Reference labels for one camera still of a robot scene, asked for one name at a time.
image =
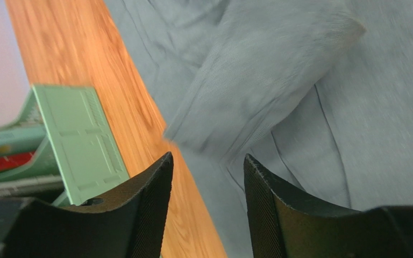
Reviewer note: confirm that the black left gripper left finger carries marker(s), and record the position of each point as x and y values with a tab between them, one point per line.
126	221

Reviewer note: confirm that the red book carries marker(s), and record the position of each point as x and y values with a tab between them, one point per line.
14	161

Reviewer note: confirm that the grey long sleeve shirt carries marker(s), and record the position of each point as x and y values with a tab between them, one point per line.
319	92

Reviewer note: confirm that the green file organizer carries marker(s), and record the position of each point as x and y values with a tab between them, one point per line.
78	145

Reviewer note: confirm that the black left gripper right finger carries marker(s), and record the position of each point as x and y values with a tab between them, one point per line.
286	221

